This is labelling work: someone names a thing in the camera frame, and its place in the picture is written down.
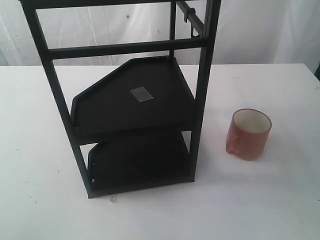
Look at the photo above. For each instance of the terracotta ceramic mug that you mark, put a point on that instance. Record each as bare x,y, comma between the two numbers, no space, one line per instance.
248,134

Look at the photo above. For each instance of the black metal shelf rack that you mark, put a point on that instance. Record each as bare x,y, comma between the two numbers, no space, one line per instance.
121,144

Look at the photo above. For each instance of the grey tape patch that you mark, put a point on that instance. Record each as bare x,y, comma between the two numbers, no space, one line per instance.
141,94

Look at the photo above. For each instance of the black sliding hook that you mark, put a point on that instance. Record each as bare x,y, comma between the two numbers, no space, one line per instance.
188,12

